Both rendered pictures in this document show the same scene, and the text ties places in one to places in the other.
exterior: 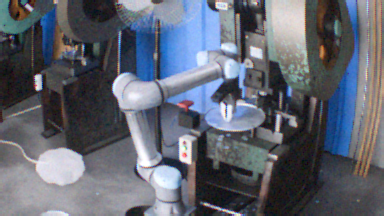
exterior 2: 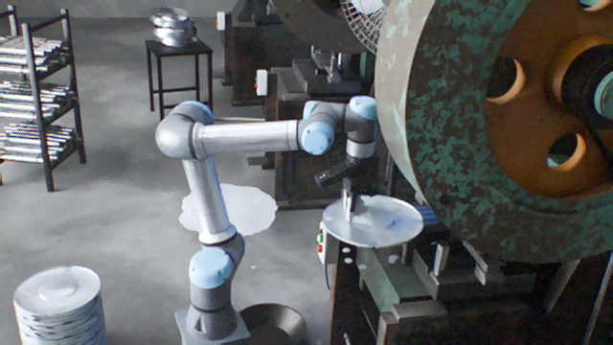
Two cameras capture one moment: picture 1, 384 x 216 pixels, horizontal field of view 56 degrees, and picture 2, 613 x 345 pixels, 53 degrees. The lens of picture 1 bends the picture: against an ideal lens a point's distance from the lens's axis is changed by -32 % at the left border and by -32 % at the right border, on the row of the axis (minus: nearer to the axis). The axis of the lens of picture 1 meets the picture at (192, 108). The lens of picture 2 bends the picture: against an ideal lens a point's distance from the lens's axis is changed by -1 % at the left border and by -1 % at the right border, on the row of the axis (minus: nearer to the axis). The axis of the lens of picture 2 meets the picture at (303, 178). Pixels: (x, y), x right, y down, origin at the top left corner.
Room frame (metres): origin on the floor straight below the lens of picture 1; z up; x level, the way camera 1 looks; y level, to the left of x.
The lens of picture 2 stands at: (0.86, -0.99, 1.67)
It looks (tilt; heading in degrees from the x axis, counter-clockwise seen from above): 26 degrees down; 38
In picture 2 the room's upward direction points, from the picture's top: 3 degrees clockwise
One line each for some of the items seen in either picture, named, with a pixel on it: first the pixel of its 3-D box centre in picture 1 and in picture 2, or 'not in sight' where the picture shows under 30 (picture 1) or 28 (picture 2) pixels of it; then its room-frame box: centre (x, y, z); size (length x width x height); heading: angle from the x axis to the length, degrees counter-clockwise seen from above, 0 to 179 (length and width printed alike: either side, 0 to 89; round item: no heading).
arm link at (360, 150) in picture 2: not in sight; (360, 146); (2.18, -0.17, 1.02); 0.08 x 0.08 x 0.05
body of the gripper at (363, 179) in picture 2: (230, 88); (360, 173); (2.18, -0.17, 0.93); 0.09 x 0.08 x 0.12; 141
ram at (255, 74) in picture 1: (260, 56); not in sight; (2.40, -0.35, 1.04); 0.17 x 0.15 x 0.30; 141
